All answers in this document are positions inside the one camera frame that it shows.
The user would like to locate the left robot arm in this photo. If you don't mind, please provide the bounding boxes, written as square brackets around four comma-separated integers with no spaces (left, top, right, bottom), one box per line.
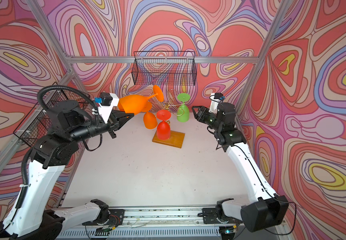
[0,85,134,240]

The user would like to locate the black wire basket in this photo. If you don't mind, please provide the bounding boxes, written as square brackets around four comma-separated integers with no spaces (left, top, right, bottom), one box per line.
[132,50,197,86]
[14,84,94,147]

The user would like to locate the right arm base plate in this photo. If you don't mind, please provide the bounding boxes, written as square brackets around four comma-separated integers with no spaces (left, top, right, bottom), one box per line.
[197,208,242,225]

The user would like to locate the green wine glass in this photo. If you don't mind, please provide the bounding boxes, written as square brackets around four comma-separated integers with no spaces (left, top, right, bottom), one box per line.
[177,93,191,123]

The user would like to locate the black wire basket left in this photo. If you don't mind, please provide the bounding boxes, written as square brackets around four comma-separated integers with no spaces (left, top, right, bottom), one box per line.
[14,84,94,147]

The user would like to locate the wooden rack base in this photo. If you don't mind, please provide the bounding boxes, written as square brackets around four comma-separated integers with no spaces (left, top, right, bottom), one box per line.
[152,131,185,149]

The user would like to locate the red wine glass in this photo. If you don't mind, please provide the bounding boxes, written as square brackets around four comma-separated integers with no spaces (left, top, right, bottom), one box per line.
[156,110,171,140]

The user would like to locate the aluminium mounting rail front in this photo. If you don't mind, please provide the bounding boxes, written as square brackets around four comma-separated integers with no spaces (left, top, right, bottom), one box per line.
[57,205,292,240]

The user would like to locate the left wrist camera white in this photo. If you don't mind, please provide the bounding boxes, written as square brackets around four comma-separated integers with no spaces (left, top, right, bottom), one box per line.
[94,92,120,124]

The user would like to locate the black wire basket back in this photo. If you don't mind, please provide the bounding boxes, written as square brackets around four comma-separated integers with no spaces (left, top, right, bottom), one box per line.
[132,50,197,86]

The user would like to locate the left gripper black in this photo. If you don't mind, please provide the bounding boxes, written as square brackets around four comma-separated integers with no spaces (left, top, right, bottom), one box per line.
[67,109,133,146]

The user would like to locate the orange wine glass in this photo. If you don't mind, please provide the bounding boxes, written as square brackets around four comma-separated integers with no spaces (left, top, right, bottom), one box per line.
[118,85,164,115]
[142,102,158,130]

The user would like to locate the gold wire glass rack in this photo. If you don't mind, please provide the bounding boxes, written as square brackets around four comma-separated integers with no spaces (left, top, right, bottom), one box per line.
[163,93,181,117]

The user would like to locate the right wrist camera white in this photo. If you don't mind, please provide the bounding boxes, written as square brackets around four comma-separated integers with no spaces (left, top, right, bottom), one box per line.
[209,93,224,114]

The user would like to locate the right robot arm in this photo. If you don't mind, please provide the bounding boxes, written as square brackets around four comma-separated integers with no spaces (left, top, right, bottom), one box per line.
[192,103,290,232]

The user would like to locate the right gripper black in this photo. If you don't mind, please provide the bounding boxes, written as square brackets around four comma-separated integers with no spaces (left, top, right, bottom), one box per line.
[191,105,223,132]

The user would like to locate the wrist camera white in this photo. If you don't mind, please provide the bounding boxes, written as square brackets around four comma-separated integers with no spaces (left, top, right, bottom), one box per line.
[94,92,120,124]
[209,93,224,114]

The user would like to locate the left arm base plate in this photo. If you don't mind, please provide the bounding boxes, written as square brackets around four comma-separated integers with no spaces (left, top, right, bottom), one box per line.
[94,209,125,237]

